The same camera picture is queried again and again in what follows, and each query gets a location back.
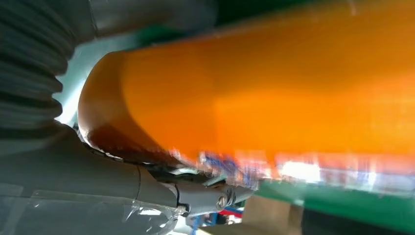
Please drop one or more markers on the open cardboard box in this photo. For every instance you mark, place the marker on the open cardboard box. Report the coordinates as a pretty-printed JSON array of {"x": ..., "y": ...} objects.
[{"x": 266, "y": 214}]

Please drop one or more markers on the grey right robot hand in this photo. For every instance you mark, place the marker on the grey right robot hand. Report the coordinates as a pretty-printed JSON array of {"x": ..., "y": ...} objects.
[{"x": 64, "y": 188}]

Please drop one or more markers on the black zip case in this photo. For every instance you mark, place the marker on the black zip case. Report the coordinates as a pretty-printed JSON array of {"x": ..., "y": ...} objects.
[{"x": 340, "y": 227}]

